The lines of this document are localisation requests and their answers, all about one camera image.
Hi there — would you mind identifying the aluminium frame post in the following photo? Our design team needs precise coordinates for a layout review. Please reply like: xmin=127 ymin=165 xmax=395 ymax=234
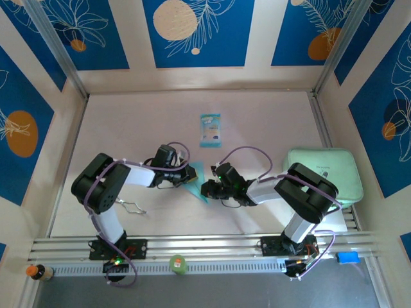
xmin=23 ymin=0 xmax=90 ymax=99
xmin=312 ymin=0 xmax=371 ymax=98

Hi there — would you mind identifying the bent metal wire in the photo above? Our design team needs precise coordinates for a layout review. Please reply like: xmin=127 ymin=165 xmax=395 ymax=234
xmin=116 ymin=198 xmax=148 ymax=216

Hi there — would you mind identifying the aluminium side rail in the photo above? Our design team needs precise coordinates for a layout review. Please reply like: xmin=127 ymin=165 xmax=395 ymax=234
xmin=46 ymin=96 xmax=90 ymax=239

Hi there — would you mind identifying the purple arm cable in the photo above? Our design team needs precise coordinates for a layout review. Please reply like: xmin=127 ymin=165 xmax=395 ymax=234
xmin=83 ymin=141 xmax=191 ymax=289
xmin=219 ymin=146 xmax=345 ymax=281

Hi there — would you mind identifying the mint green zip case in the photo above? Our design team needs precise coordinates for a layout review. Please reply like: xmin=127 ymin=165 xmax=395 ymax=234
xmin=282 ymin=147 xmax=365 ymax=210

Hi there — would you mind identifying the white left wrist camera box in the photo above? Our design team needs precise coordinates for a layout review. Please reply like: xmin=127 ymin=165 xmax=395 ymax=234
xmin=174 ymin=151 xmax=190 ymax=167

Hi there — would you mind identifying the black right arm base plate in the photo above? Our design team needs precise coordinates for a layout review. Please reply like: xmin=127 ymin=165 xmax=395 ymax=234
xmin=259 ymin=235 xmax=319 ymax=258

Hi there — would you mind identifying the brown bottle with orange cap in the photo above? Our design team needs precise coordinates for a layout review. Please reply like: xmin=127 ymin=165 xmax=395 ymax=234
xmin=25 ymin=263 xmax=55 ymax=282

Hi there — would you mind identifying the aluminium mounting rail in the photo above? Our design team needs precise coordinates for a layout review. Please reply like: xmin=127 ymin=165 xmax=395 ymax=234
xmin=28 ymin=230 xmax=383 ymax=262

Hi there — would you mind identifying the grey slotted cable duct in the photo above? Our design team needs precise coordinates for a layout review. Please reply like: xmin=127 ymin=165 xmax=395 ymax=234
xmin=50 ymin=259 xmax=290 ymax=277

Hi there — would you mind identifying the light blue paper sheet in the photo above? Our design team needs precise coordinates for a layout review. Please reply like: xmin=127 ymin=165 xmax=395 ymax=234
xmin=184 ymin=160 xmax=211 ymax=205

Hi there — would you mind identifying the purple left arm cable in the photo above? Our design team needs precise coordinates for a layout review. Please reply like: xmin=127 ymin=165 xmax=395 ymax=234
xmin=83 ymin=141 xmax=191 ymax=289

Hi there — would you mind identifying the small blue box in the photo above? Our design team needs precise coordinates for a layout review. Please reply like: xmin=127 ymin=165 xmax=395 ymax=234
xmin=336 ymin=251 xmax=360 ymax=265

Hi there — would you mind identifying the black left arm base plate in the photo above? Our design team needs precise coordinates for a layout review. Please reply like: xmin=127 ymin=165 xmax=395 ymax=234
xmin=88 ymin=238 xmax=149 ymax=261

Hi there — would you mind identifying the black controller board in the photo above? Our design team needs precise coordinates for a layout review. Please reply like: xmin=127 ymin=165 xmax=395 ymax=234
xmin=102 ymin=256 xmax=130 ymax=275
xmin=283 ymin=257 xmax=313 ymax=278

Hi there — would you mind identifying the black device at table edge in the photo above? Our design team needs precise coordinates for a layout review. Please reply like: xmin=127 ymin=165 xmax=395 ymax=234
xmin=308 ymin=90 xmax=360 ymax=232

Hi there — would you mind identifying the blue printed snack packet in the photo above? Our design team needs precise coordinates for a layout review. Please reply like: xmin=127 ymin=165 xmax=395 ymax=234
xmin=199 ymin=113 xmax=223 ymax=149

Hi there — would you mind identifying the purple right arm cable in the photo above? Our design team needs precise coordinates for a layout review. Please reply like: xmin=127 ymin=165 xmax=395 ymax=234
xmin=219 ymin=146 xmax=345 ymax=281

